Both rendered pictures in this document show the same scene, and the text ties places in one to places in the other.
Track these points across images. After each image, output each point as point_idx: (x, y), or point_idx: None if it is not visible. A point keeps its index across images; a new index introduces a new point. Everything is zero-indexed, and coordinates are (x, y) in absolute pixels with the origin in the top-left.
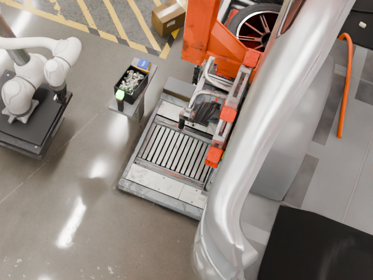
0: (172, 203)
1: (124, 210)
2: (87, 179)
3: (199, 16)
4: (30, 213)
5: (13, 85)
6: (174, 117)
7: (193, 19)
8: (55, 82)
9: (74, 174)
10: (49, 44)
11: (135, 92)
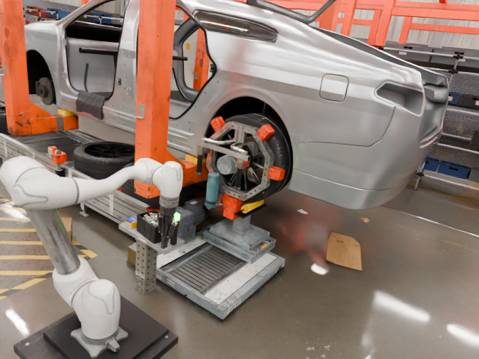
0: (254, 281)
1: (247, 322)
2: (201, 342)
3: (160, 132)
4: None
5: (100, 284)
6: (170, 259)
7: (156, 139)
8: (182, 184)
9: (189, 353)
10: (135, 169)
11: None
